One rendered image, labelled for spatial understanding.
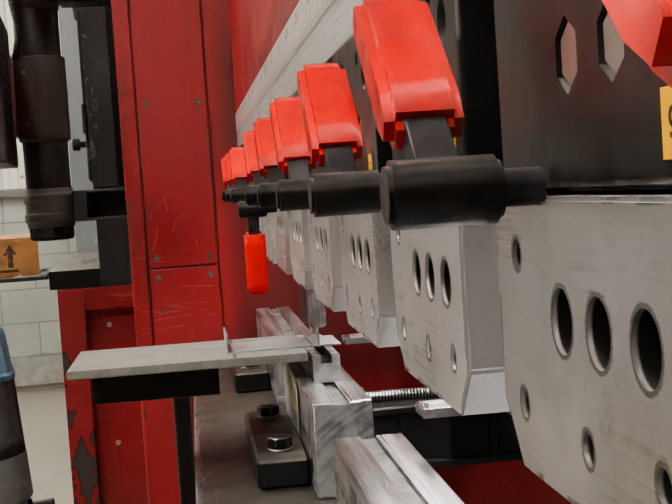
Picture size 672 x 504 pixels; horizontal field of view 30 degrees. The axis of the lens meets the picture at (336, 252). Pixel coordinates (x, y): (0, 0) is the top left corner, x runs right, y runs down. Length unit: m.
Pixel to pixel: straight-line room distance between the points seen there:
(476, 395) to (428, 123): 0.13
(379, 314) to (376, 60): 0.28
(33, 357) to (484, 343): 7.94
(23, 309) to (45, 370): 0.42
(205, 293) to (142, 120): 0.34
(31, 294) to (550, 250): 8.01
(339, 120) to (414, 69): 0.20
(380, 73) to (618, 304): 0.11
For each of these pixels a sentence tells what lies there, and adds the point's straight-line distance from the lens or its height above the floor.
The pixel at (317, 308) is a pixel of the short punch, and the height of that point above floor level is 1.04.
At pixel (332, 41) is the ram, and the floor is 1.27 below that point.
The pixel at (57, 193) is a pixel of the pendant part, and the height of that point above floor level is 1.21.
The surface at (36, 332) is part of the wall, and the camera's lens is 8.33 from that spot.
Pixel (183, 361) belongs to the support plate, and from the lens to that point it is 1.39.
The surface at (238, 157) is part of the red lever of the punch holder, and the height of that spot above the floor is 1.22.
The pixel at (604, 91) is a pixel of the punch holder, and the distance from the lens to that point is 0.28.
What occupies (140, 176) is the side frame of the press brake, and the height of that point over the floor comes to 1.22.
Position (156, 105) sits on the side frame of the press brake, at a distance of 2.32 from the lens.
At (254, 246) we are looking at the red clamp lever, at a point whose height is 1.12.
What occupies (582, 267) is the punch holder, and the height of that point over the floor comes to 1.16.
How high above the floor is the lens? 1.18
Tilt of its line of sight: 3 degrees down
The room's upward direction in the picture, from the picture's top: 4 degrees counter-clockwise
